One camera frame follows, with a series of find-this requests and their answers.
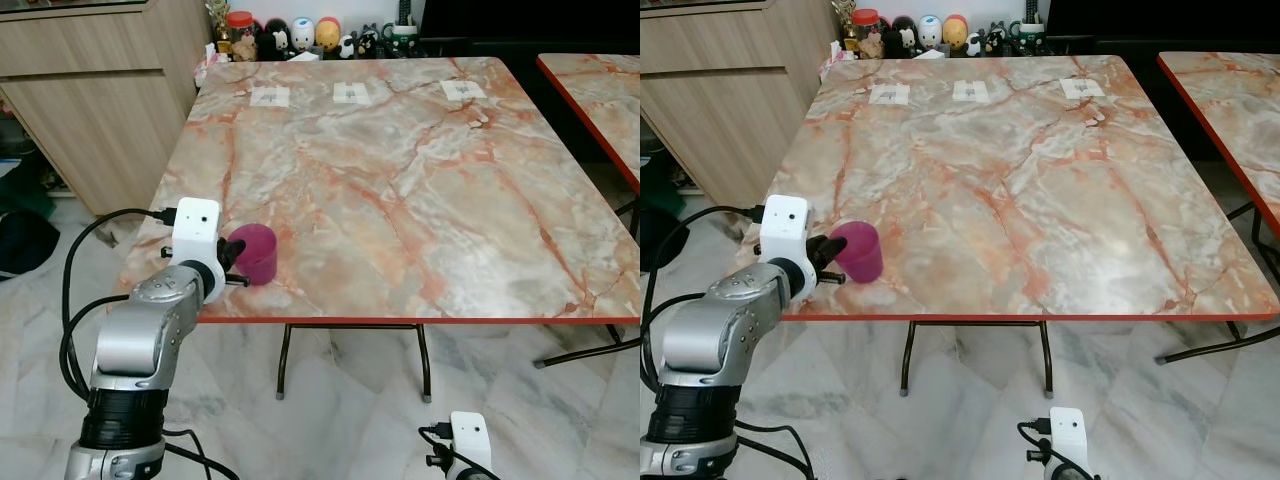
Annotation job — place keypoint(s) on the magenta plastic cup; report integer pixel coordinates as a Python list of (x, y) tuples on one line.
[(861, 250), (258, 255)]

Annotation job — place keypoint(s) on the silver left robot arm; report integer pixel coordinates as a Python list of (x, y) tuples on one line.
[(140, 335), (712, 335)]

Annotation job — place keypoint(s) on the white paper label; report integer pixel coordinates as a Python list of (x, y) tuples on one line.
[(270, 97), (351, 93), (971, 90), (890, 94), (463, 90), (1082, 88)]

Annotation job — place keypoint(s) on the black floor bag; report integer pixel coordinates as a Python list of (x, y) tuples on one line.
[(25, 245), (660, 235)]

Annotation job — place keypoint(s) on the large marble folding table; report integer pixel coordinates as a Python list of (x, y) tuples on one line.
[(400, 190), (1020, 190)]

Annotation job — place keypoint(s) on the light wooden cabinet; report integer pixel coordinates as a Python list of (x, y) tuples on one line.
[(730, 100), (100, 110)]

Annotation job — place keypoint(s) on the pink white plastic bag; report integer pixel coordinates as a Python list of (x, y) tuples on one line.
[(212, 66), (834, 62)]

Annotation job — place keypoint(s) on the red lid jar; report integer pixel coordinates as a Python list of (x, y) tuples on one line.
[(240, 30), (866, 27)]

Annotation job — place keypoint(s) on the small panda figurine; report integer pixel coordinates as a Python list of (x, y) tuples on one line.
[(974, 42), (348, 46)]

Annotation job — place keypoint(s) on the yellow round figurine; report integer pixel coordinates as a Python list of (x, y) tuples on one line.
[(955, 31), (328, 34)]

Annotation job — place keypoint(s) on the black cat figurine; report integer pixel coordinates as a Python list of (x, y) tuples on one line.
[(997, 39), (372, 42)]

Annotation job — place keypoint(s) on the green white mug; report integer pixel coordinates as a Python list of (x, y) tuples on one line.
[(1028, 37), (404, 40)]

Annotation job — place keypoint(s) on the marble side table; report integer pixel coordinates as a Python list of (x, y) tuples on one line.
[(1235, 110), (605, 95)]

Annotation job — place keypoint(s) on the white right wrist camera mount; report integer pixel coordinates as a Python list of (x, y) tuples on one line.
[(1068, 438), (471, 440)]

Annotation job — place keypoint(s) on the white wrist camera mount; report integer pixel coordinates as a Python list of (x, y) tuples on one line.
[(196, 228), (785, 225), (471, 440), (1068, 438)]

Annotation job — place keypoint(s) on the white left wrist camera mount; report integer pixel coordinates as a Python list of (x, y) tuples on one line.
[(196, 228), (785, 225)]

